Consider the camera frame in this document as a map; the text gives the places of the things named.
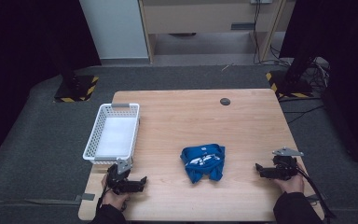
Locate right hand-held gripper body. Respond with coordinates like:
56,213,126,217
269,147,305,182

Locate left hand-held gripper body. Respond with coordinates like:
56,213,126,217
106,157,139,196

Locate blue printed t-shirt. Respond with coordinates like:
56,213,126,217
180,143,227,185

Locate person's right hand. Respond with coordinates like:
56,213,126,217
272,173,306,195

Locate person's left hand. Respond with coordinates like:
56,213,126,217
101,174,131,210

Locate white perforated plastic basket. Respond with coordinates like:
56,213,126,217
82,103,141,165

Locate black stand with striped base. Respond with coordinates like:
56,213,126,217
265,55,314,99
53,59,100,104

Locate black curtain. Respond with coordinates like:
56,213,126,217
0,0,103,175
279,0,358,172

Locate white cabinet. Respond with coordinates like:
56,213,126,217
78,0,150,61

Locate light wooden desk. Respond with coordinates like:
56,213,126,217
137,0,289,65

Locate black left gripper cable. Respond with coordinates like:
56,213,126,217
95,186,110,217

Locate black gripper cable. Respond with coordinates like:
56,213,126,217
95,186,110,217
295,165,337,220

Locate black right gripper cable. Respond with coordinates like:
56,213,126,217
295,165,337,220

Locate black floor cable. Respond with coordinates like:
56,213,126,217
278,96,326,124

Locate tangled cable bundle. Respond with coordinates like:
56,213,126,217
304,56,331,94

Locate hanging black cables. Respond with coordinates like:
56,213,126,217
252,0,292,67

